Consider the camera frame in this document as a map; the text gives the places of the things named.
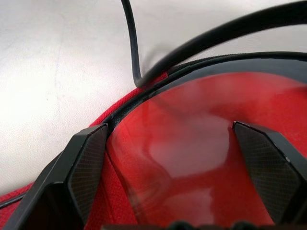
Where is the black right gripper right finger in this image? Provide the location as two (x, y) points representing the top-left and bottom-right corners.
(232, 121), (307, 226)

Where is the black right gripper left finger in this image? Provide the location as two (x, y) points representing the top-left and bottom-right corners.
(2, 123), (109, 230)

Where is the red and black paddle case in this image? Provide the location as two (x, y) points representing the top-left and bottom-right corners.
(0, 0), (307, 230)

